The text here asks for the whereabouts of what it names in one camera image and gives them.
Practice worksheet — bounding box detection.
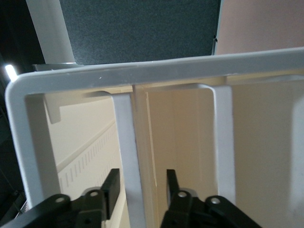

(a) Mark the white drawer cabinet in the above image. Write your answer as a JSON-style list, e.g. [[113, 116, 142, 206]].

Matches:
[[4, 47, 304, 211]]

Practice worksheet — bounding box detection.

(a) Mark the white background post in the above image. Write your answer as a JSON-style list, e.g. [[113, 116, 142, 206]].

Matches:
[[24, 0, 77, 65]]

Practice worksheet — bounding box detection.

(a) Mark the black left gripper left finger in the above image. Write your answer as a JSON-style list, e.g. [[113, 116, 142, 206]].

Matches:
[[4, 168, 121, 228]]

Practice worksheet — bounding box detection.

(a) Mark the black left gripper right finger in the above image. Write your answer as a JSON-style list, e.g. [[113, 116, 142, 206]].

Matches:
[[161, 168, 262, 228]]

